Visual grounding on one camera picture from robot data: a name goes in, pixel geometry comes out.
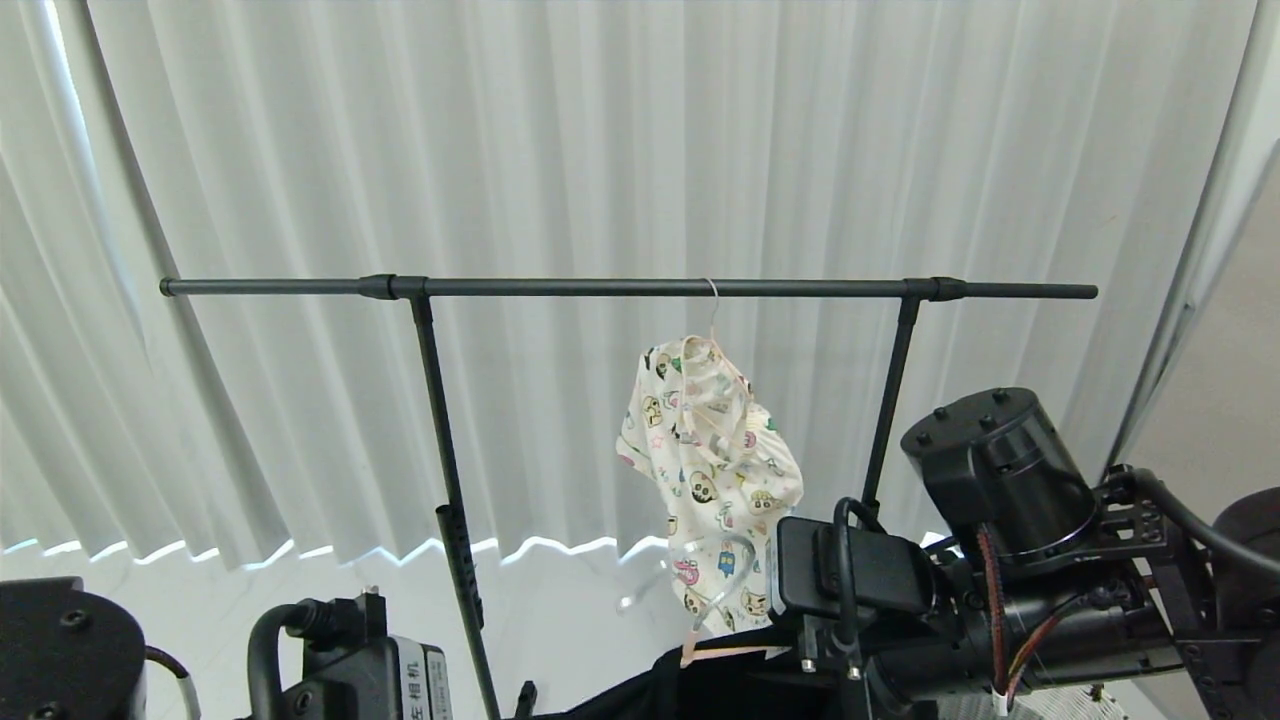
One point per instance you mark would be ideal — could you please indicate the pink clothes hanger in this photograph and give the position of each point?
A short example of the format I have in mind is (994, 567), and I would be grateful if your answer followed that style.
(735, 650)
(713, 310)

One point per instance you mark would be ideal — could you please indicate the white curtain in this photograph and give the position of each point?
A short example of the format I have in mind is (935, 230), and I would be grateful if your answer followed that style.
(600, 130)

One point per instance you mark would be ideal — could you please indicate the cream printed garment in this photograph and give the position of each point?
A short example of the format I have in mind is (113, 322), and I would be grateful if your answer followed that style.
(720, 480)

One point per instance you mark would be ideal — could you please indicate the black garment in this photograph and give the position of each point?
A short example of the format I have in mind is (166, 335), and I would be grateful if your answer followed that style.
(700, 695)

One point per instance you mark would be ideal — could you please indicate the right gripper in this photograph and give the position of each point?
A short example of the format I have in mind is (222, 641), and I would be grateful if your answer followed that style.
(930, 660)

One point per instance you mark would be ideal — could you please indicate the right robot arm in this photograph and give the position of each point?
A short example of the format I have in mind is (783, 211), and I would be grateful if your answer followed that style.
(1010, 470)

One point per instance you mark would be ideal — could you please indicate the white laundry basket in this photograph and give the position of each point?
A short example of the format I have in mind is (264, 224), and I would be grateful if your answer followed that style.
(1070, 710)

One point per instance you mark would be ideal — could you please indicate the black clothes rack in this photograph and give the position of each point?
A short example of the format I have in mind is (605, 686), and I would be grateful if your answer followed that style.
(600, 288)

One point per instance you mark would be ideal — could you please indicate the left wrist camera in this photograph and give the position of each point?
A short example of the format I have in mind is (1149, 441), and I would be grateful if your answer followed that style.
(380, 670)

